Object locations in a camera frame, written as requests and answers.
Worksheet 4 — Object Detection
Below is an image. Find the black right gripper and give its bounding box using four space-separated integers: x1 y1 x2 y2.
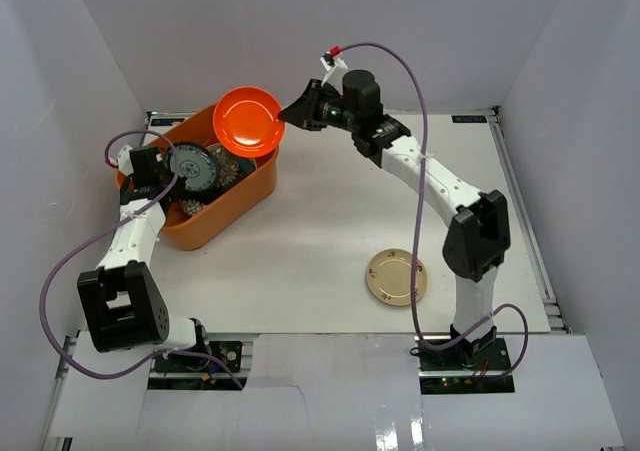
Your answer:
278 81 359 135

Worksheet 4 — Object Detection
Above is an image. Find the blue white patterned plate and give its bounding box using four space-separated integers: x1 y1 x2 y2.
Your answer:
163 142 218 192

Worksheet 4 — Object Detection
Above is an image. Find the orange round plate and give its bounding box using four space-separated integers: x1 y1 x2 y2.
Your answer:
212 86 285 158

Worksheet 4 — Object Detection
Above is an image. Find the black floral square plate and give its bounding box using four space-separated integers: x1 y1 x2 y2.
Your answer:
180 143 240 217

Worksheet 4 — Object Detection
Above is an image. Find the beige patterned round plate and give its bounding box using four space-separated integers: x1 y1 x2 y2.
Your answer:
365 248 412 307

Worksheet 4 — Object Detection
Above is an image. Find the teal square plate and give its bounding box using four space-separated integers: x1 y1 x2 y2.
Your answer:
236 156 257 178

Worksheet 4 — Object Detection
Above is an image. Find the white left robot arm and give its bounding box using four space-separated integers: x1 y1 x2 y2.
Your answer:
77 146 212 370

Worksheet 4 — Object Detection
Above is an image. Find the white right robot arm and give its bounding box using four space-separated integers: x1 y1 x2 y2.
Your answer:
278 70 511 370

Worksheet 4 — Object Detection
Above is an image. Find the orange plastic bin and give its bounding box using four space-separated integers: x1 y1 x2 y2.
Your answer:
114 101 280 251

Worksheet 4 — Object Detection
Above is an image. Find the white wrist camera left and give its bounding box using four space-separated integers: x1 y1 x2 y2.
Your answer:
105 145 133 175

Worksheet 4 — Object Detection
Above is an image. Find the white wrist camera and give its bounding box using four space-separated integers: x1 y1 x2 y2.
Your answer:
320 46 348 89
105 145 133 175

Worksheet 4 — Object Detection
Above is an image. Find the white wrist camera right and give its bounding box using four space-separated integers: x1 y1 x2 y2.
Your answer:
320 46 348 89

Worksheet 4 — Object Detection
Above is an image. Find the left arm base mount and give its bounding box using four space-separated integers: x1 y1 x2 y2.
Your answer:
147 335 253 392

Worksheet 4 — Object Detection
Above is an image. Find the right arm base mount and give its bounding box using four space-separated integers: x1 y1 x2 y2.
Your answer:
409 338 515 396

